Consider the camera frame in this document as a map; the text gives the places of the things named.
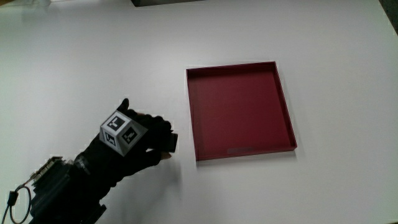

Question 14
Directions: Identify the person's left hand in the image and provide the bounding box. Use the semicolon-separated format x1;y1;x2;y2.
81;98;174;194

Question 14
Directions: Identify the black charger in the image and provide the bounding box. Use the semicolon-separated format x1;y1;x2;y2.
161;133;179;154

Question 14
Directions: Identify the person's left forearm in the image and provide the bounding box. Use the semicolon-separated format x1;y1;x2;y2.
62;154;108;224

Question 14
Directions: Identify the white desk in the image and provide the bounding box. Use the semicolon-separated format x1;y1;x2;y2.
0;0;398;224

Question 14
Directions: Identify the black forearm-mounted tracker unit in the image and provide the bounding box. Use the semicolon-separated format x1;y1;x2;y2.
28;156;78;224

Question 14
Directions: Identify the red square tray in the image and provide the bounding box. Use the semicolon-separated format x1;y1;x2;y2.
185;61;299;162

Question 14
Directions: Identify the dark flat object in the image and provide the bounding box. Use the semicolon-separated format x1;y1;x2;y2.
130;0;206;8

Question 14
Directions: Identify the black cable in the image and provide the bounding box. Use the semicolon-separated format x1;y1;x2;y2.
1;183;34;224

